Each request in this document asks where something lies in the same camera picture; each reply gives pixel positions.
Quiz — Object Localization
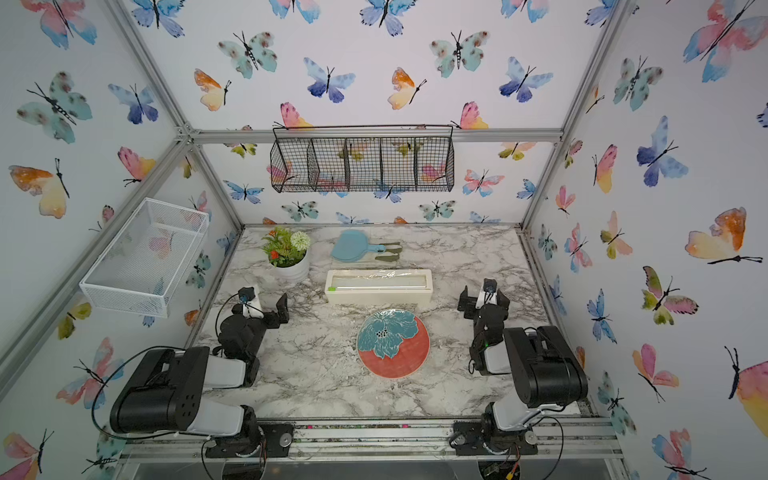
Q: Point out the clear plastic wrap sheet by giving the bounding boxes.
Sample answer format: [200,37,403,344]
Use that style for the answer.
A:
[333,269,431,283]

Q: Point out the red plate with teal flower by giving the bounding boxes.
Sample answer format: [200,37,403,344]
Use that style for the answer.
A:
[356,309,430,380]

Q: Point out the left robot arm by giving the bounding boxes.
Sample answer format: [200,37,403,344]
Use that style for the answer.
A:
[109,287,294,460]

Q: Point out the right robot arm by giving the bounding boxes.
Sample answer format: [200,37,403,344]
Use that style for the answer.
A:
[448,279,588,457]

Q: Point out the potted plant in white pot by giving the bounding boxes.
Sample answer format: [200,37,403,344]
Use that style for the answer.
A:
[262,226,312,283]

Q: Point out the teal hand mirror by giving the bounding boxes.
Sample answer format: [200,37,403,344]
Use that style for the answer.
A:
[331,230,386,263]

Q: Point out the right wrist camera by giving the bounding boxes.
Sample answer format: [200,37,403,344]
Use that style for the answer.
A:
[482,278,498,304]

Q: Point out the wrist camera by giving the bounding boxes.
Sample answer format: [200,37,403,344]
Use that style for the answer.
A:
[482,278,498,304]
[237,286,259,308]

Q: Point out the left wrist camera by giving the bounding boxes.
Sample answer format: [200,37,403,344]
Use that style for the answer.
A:
[237,286,259,308]

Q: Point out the white mesh wall basket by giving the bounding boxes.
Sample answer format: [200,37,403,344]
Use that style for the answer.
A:
[79,198,210,318]

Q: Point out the black wire wall basket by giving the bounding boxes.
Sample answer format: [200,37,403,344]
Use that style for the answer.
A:
[268,124,455,193]

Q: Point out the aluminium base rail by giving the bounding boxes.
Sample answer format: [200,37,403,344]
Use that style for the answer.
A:
[119,416,625,464]

